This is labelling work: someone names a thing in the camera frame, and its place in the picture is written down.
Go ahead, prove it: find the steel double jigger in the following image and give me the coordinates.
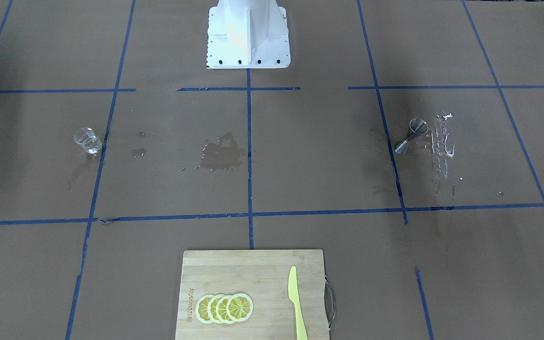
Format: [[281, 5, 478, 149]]
[[394, 118, 429, 154]]

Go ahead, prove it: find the clear glass beaker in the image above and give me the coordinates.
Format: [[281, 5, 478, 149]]
[[73, 127, 103, 154]]

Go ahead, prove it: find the bamboo cutting board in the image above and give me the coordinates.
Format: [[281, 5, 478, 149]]
[[175, 249, 330, 340]]

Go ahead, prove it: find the yellow plastic knife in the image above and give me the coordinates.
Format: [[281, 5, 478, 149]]
[[288, 265, 308, 340]]

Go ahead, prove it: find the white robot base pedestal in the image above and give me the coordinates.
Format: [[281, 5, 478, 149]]
[[206, 0, 291, 69]]

